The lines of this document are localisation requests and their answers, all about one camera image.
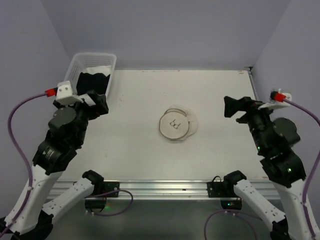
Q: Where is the black bra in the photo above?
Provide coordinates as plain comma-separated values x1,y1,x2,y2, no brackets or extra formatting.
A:
76,73,110,95

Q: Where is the white bra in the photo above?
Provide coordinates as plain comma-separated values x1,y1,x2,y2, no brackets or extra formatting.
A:
83,65,112,77

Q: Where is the white mesh laundry bag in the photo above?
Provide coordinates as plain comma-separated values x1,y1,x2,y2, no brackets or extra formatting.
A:
158,104,199,142

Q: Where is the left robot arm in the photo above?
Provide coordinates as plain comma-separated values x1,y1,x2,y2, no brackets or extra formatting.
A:
0,90,109,240

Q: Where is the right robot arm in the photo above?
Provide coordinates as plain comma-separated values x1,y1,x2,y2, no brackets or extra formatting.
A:
223,91,320,240

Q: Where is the white plastic basket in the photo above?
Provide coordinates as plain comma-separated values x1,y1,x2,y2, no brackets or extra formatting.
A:
64,52,117,96

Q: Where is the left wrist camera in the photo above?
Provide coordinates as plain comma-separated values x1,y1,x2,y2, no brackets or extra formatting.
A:
55,81,83,106

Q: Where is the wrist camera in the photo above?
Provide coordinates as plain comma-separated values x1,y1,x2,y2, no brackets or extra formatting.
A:
258,88,292,110
55,81,83,106

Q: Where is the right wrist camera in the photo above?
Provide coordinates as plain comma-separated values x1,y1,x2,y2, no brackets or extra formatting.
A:
258,88,292,110

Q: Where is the aluminium right side rail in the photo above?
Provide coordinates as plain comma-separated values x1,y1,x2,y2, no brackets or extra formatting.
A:
245,66,259,100

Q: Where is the aluminium rail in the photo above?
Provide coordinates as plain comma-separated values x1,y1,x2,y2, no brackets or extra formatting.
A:
245,66,259,100
47,180,280,200

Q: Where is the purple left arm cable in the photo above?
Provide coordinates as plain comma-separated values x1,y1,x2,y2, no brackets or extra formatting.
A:
0,92,134,236

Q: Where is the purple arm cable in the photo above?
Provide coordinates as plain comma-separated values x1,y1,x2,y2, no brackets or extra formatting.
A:
0,92,134,236
203,98,320,240

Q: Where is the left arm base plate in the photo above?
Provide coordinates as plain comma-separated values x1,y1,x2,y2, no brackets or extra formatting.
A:
87,181,120,198

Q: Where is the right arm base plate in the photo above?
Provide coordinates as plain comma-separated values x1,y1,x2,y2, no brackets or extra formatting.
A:
206,181,238,198

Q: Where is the aluminium front rail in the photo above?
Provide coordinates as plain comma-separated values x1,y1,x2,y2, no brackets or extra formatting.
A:
47,180,280,200

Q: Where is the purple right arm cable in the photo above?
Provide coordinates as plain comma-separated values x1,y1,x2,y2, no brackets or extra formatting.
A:
203,98,320,240

